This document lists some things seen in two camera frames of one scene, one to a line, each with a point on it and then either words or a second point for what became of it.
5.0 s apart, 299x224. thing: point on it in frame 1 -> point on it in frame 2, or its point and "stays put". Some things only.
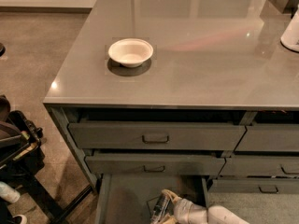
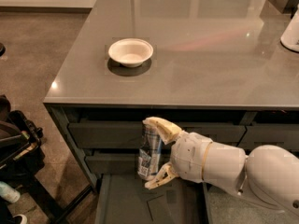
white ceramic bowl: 131,52 stays put
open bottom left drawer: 131,198 stays put
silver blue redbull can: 161,208 -> 149,157
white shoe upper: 8,192 stays put
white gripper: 186,211 -> 189,156
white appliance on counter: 291,37 stays put
